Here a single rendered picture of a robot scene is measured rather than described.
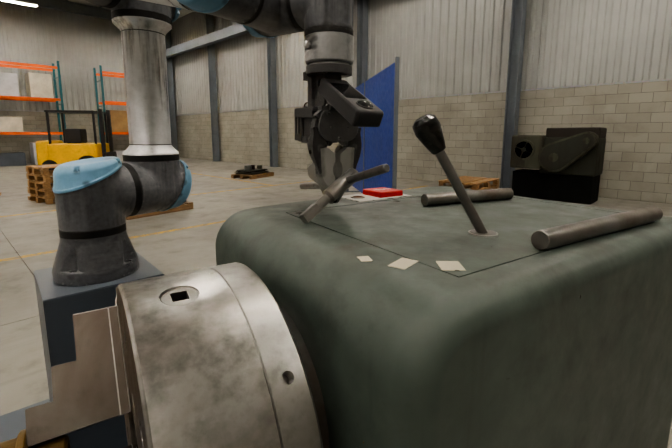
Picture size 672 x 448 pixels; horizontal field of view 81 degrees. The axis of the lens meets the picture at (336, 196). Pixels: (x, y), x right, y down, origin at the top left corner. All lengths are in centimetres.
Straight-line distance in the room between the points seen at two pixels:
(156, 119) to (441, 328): 77
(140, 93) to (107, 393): 63
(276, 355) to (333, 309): 6
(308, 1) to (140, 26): 43
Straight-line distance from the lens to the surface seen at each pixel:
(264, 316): 38
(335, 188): 57
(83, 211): 87
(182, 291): 40
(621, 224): 62
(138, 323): 37
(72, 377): 48
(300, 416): 36
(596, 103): 1038
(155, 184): 92
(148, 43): 96
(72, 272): 89
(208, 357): 35
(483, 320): 34
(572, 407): 52
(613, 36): 1058
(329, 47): 61
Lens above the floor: 138
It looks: 9 degrees down
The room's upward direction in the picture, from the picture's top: straight up
